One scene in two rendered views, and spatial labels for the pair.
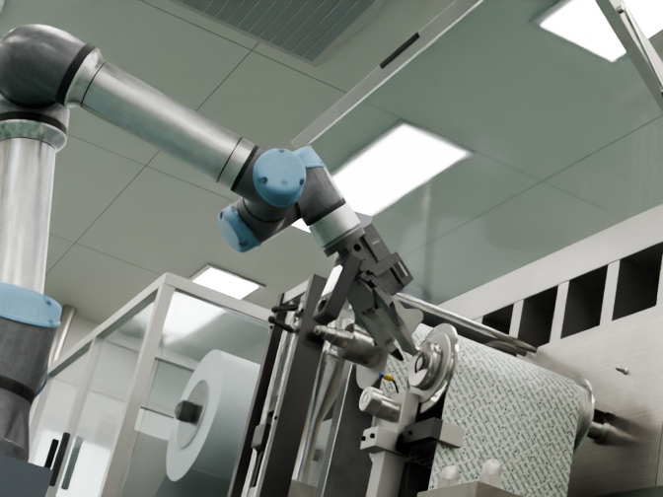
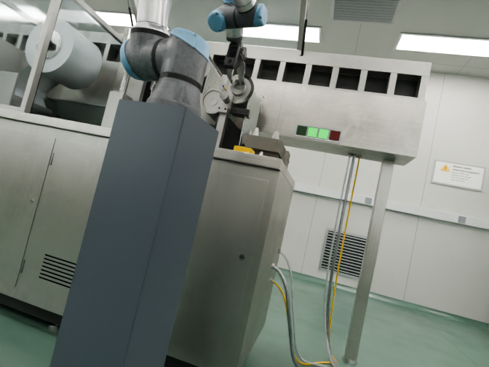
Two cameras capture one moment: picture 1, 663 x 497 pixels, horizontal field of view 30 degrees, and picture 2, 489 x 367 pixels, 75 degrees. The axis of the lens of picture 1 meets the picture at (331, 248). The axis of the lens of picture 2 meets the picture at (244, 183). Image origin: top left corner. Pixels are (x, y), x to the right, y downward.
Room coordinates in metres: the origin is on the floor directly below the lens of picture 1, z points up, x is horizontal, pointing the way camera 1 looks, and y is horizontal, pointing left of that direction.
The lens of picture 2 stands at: (0.88, 0.95, 0.70)
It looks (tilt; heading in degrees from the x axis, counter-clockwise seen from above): 4 degrees up; 305
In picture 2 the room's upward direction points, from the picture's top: 13 degrees clockwise
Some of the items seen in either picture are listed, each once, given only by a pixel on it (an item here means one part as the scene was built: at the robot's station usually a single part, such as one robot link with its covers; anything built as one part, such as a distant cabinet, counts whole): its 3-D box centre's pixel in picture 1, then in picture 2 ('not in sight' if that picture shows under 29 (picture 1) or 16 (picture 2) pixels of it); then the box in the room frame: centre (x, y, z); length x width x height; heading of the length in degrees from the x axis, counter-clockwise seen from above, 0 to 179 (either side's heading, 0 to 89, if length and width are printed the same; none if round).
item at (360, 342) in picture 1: (360, 345); not in sight; (2.07, -0.09, 1.33); 0.06 x 0.06 x 0.06; 21
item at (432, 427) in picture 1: (431, 436); (241, 113); (1.81, -0.21, 1.13); 0.09 x 0.06 x 0.03; 21
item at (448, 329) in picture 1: (431, 368); (239, 89); (1.84, -0.20, 1.25); 0.15 x 0.01 x 0.15; 21
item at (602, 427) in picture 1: (584, 425); not in sight; (1.95, -0.47, 1.25); 0.07 x 0.04 x 0.04; 111
